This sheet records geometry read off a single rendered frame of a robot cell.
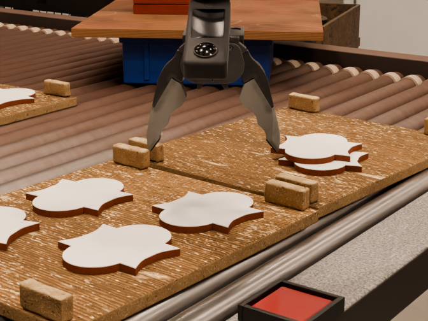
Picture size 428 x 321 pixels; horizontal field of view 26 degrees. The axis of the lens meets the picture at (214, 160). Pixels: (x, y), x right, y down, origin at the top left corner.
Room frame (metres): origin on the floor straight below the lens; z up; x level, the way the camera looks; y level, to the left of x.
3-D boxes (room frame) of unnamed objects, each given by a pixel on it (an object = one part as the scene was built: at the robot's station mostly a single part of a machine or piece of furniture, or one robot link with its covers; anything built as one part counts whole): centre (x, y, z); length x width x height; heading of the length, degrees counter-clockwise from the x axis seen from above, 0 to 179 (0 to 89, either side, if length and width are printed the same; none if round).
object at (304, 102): (1.58, -0.16, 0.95); 0.06 x 0.02 x 0.03; 49
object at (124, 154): (1.26, 0.12, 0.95); 0.06 x 0.02 x 0.03; 51
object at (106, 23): (2.07, 0.01, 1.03); 0.50 x 0.50 x 0.02; 85
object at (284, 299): (0.82, -0.08, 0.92); 0.06 x 0.06 x 0.01; 54
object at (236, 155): (1.35, -0.13, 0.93); 0.41 x 0.35 x 0.02; 139
